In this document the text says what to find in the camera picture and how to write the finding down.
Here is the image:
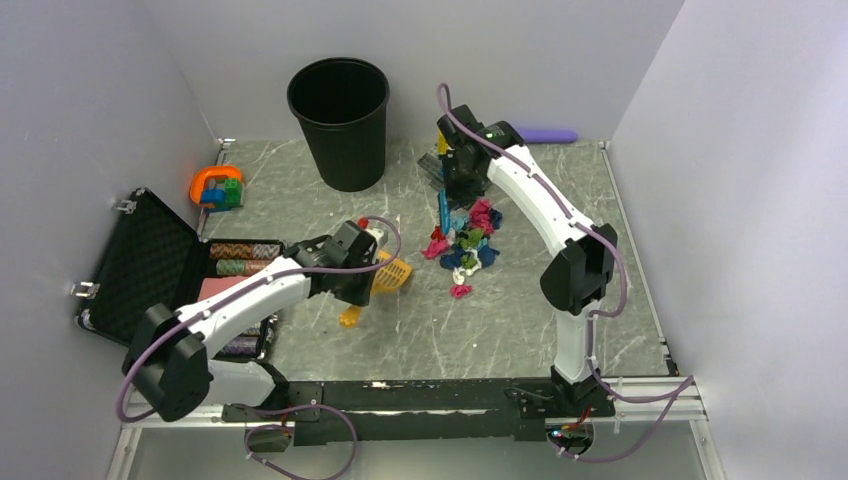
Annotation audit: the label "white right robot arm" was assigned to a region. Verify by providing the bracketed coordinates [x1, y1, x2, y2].
[437, 105, 618, 416]

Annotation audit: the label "black plastic bin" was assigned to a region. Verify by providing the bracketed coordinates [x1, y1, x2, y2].
[286, 57, 390, 193]

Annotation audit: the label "yellow toy brick building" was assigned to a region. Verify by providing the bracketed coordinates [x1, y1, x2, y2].
[417, 133, 450, 191]

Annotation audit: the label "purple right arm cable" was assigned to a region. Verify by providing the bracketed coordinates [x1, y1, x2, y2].
[435, 82, 697, 465]

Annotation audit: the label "pile of paper scraps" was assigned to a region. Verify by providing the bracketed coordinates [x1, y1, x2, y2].
[420, 198, 503, 299]

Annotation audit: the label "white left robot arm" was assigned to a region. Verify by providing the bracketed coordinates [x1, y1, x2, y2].
[115, 216, 399, 424]

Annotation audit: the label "purple cylinder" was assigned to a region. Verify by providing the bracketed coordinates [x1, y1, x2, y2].
[516, 128, 579, 144]

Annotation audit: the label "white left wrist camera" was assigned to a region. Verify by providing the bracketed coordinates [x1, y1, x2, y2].
[357, 217, 387, 249]

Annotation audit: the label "blue hand brush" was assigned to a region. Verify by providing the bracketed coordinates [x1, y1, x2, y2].
[437, 188, 451, 236]

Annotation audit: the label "black open case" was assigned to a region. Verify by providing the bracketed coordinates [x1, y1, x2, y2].
[72, 188, 285, 347]

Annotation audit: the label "orange ring toy bricks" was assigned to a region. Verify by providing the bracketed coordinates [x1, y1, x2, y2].
[188, 165, 245, 213]

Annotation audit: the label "orange slotted scoop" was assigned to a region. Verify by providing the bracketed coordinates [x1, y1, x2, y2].
[338, 258, 412, 328]

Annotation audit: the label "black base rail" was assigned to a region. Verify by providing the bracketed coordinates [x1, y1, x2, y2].
[221, 377, 616, 446]

